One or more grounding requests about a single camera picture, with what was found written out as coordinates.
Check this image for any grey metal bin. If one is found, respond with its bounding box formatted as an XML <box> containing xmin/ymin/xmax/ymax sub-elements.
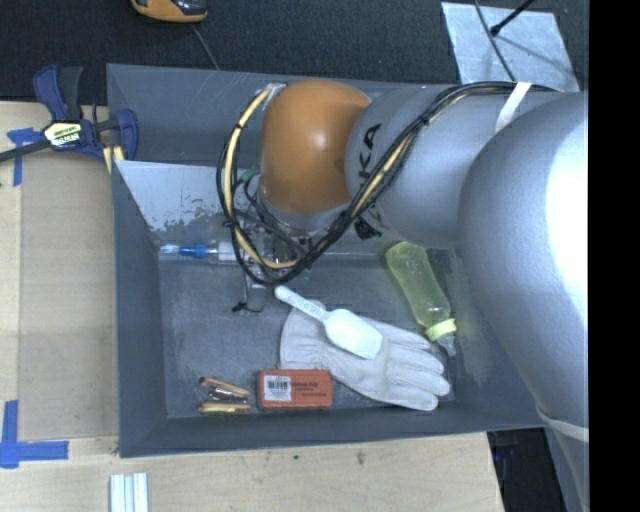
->
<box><xmin>105</xmin><ymin>63</ymin><xmax>552</xmax><ymax>459</ymax></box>

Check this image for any yellow baby bottle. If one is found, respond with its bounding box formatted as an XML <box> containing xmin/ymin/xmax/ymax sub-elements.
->
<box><xmin>384</xmin><ymin>241</ymin><xmax>459</xmax><ymax>358</ymax></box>

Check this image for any white work glove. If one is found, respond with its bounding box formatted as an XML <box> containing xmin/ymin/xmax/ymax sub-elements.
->
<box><xmin>278</xmin><ymin>298</ymin><xmax>452</xmax><ymax>413</ymax></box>

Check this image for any black cylinder on white bracket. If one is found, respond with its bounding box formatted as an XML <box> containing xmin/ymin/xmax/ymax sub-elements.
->
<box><xmin>353</xmin><ymin>217</ymin><xmax>384</xmax><ymax>241</ymax></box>

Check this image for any clear tube with blue cap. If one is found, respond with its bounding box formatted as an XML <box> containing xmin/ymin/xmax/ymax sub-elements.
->
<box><xmin>158</xmin><ymin>239</ymin><xmax>237</xmax><ymax>264</ymax></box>

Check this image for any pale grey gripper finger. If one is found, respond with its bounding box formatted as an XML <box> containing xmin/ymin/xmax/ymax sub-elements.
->
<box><xmin>246</xmin><ymin>279</ymin><xmax>267</xmax><ymax>313</ymax></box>

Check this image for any pale wood flat board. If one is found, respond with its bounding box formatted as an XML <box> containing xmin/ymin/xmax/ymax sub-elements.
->
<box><xmin>18</xmin><ymin>102</ymin><xmax>121</xmax><ymax>442</ymax></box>

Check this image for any white plastic scoop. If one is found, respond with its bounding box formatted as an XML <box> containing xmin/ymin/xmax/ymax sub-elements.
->
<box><xmin>273</xmin><ymin>285</ymin><xmax>385</xmax><ymax>361</ymax></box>

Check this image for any red-orange box with barcode label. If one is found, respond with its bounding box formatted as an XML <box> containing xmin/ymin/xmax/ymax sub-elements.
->
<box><xmin>255</xmin><ymin>368</ymin><xmax>335</xmax><ymax>413</ymax></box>

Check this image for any brown stapler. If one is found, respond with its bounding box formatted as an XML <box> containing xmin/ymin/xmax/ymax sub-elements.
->
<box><xmin>196</xmin><ymin>375</ymin><xmax>253</xmax><ymax>417</ymax></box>

